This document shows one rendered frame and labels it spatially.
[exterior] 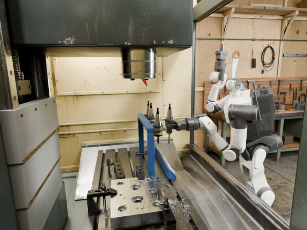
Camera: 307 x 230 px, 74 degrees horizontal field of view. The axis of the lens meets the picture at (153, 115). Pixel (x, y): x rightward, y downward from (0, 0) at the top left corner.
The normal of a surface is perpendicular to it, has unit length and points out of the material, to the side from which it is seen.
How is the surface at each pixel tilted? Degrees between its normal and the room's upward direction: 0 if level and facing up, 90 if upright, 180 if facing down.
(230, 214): 8
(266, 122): 100
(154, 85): 90
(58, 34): 90
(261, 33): 90
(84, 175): 22
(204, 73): 90
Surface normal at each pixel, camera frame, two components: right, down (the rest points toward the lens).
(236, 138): -0.60, 0.33
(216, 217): 0.00, -0.95
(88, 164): 0.06, -0.81
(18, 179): 0.19, 0.18
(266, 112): -0.40, 0.36
